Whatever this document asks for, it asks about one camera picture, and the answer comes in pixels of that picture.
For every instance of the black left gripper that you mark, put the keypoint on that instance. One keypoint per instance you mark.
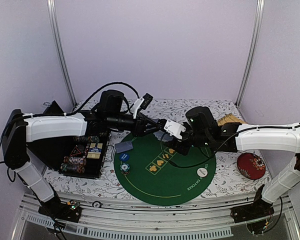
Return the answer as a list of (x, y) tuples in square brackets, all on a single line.
[(141, 125)]

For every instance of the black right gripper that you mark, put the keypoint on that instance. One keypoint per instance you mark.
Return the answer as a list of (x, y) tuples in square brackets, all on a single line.
[(176, 147)]

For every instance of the white dealer button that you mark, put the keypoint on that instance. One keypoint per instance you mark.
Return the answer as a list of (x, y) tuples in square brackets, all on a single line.
[(202, 172)]

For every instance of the blue small blind button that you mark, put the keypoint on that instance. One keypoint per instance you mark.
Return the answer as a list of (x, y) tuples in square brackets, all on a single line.
[(124, 157)]

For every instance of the blue playing card deck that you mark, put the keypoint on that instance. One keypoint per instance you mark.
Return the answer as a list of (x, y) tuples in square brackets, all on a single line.
[(165, 137)]

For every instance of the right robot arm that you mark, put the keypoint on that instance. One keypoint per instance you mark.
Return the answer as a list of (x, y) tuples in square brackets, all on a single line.
[(202, 130)]

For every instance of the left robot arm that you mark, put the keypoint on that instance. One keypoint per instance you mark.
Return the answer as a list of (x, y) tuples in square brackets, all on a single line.
[(14, 147)]

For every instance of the boxed texas holdem cards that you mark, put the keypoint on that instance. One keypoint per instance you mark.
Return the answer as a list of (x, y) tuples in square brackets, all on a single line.
[(94, 150)]

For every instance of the round green poker mat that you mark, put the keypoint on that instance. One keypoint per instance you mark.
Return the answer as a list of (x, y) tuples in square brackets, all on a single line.
[(160, 176)]

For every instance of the far chip row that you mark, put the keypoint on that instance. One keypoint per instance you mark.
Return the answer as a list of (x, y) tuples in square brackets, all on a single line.
[(86, 139)]

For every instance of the chip row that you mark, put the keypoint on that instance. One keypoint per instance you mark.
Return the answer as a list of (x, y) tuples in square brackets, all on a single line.
[(72, 168), (73, 160), (86, 139)]

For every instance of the black poker chip case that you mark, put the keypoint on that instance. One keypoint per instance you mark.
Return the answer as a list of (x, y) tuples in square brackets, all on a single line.
[(90, 160)]

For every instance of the red floral round pouch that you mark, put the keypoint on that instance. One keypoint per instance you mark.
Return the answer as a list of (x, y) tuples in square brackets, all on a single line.
[(251, 166)]

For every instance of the floral white tablecloth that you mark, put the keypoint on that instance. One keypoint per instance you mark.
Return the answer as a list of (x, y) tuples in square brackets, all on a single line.
[(227, 181)]

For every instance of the lower near chip row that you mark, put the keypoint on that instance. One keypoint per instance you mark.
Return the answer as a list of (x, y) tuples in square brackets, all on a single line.
[(72, 168)]

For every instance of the upper near chip row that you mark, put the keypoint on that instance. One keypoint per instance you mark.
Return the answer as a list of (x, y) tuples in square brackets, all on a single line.
[(73, 160)]

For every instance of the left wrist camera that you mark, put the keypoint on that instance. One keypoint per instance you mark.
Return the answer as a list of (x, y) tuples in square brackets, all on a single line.
[(140, 104)]

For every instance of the chrome case handle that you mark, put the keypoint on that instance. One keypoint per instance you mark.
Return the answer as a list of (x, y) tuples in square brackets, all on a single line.
[(110, 152)]

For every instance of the fallen chip on rail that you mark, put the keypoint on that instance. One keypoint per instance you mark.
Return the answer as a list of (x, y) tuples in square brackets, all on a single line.
[(96, 204)]

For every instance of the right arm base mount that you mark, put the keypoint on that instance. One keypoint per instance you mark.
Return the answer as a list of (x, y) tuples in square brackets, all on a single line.
[(252, 211)]

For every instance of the front aluminium rail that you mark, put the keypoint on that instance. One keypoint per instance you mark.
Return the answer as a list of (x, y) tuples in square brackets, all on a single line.
[(128, 219)]

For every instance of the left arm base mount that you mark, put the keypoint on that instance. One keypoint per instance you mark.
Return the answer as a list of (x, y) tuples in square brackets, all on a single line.
[(54, 208)]

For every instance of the left aluminium frame post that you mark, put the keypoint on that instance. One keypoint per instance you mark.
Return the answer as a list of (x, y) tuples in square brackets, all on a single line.
[(52, 13)]

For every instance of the aluminium frame post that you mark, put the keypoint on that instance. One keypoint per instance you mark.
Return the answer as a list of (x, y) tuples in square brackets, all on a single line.
[(52, 13), (257, 24)]

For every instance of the right aluminium frame post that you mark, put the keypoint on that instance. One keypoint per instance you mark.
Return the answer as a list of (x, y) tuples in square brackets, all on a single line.
[(257, 24)]

